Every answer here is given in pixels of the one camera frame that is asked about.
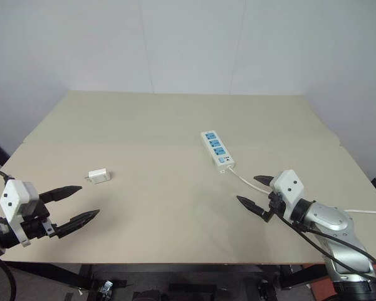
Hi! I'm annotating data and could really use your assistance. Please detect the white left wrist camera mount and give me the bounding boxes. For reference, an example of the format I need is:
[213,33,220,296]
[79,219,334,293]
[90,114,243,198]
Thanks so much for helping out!
[0,179,40,248]

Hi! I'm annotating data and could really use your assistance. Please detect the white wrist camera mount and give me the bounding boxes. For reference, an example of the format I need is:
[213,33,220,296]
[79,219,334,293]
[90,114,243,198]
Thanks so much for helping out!
[0,179,40,248]
[270,169,305,221]

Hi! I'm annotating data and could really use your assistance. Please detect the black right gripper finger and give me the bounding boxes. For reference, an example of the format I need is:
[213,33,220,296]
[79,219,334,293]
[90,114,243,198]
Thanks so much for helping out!
[236,195,272,223]
[253,175,275,189]

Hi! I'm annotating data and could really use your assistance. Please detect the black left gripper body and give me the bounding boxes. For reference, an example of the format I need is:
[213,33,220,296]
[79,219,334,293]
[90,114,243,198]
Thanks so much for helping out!
[18,200,60,241]

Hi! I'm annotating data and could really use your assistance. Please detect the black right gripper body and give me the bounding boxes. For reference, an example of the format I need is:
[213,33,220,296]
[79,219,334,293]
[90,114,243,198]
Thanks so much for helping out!
[268,191,286,224]

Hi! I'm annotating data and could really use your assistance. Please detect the white power strip blue sockets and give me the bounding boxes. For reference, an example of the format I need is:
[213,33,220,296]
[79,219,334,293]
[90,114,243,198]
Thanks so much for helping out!
[201,129,236,175]

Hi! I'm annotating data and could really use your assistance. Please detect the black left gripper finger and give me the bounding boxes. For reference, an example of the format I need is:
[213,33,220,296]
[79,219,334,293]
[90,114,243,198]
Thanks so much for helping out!
[38,185,83,204]
[54,209,101,239]

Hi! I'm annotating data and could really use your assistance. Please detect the black table frame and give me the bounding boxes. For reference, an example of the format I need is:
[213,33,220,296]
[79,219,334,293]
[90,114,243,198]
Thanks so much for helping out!
[1,261,302,301]

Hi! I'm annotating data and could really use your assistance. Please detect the metal caster wheel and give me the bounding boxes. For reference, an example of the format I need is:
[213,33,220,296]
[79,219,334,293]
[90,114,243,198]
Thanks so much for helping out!
[100,279,115,296]
[258,278,272,296]

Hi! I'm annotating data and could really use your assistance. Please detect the white charger plug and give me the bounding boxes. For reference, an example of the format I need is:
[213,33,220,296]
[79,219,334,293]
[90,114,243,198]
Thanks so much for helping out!
[84,169,112,186]

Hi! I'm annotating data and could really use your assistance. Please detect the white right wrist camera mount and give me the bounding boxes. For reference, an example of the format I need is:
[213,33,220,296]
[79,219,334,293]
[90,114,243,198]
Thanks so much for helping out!
[270,169,305,221]

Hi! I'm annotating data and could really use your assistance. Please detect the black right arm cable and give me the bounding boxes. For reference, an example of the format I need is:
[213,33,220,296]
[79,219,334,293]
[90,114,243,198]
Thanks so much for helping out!
[280,215,376,288]

